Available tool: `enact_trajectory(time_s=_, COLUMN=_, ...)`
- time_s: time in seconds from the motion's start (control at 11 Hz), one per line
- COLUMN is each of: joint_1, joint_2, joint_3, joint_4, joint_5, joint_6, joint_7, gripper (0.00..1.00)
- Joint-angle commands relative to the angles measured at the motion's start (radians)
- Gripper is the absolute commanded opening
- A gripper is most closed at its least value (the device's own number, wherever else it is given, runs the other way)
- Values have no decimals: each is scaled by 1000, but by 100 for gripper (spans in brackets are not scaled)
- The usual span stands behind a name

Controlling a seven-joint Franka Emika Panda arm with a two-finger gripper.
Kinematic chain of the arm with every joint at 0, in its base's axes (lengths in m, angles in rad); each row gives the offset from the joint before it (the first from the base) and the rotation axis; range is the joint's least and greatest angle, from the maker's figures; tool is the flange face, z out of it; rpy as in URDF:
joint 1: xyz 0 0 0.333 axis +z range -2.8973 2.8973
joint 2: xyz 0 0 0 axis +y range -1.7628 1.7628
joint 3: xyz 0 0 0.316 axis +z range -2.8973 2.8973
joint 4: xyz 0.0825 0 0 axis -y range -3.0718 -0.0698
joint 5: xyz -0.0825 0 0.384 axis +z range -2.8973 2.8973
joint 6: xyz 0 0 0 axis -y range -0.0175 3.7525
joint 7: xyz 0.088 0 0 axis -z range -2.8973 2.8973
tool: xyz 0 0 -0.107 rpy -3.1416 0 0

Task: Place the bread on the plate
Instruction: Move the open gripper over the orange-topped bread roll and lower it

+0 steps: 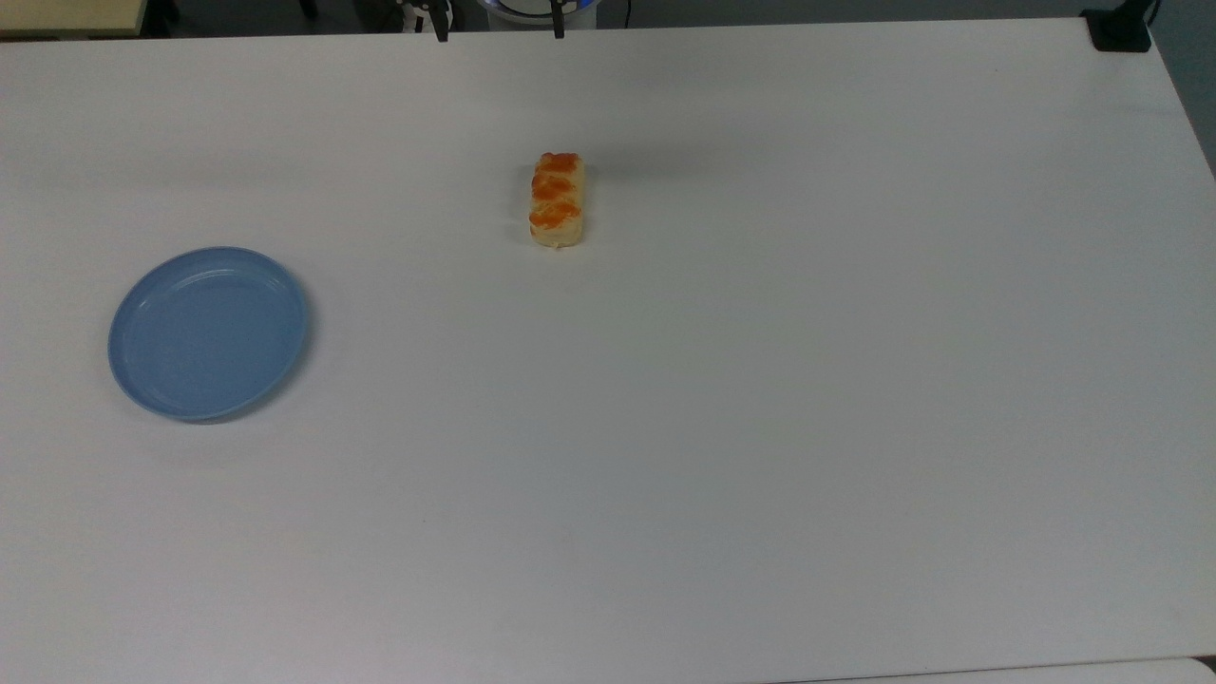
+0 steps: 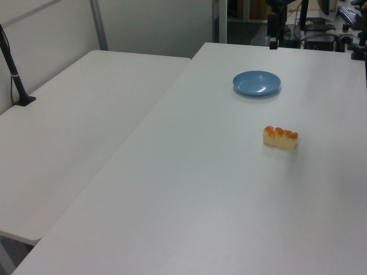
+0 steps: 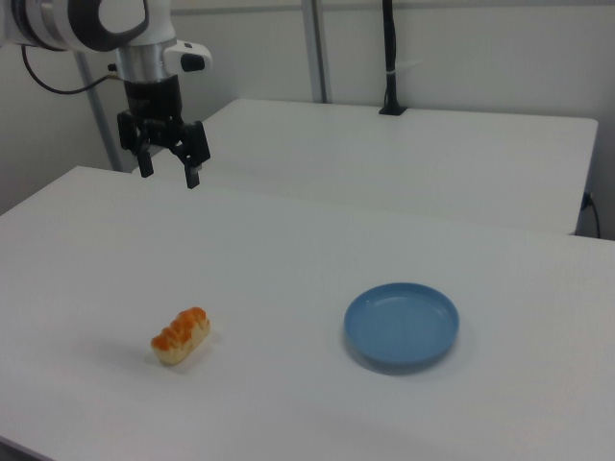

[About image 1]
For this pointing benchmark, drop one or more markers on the blue round plastic plate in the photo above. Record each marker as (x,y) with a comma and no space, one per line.
(207,334)

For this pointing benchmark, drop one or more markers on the black clamp mount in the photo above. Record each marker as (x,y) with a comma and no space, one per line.
(1119,30)

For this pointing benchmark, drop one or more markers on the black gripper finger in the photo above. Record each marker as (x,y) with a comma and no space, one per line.
(558,25)
(442,25)

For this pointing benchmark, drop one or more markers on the light wooden desk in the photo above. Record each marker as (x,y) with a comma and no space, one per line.
(66,15)

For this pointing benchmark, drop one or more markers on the orange topped bread loaf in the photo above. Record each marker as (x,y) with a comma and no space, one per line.
(557,203)

